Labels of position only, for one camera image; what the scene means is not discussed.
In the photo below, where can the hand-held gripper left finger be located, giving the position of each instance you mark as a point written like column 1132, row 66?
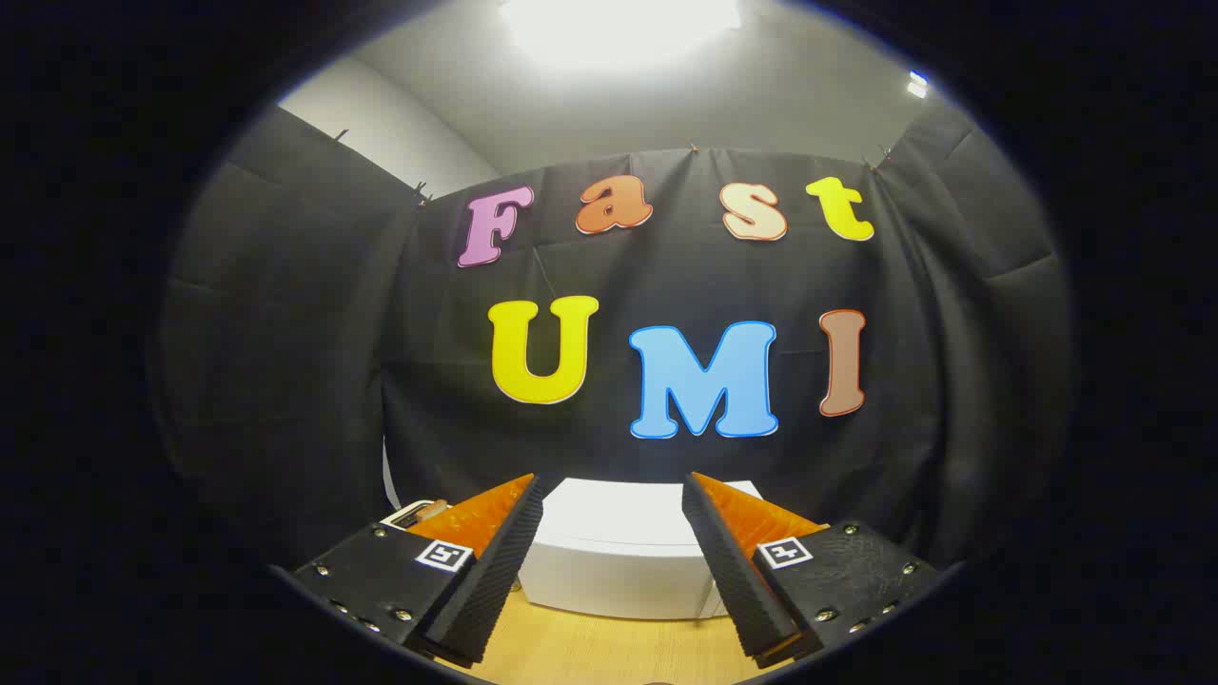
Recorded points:
column 495, row 571

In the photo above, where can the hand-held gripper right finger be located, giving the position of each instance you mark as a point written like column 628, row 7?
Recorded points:
column 728, row 571

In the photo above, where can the white microwave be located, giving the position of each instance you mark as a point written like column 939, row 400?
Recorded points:
column 618, row 542

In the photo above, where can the cream white toaster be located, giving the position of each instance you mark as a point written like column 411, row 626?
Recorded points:
column 394, row 519

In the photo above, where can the small ceiling spot light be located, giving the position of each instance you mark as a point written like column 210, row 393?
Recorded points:
column 916, row 86

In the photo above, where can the bright ceiling light panel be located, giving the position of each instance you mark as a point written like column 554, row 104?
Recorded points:
column 618, row 24

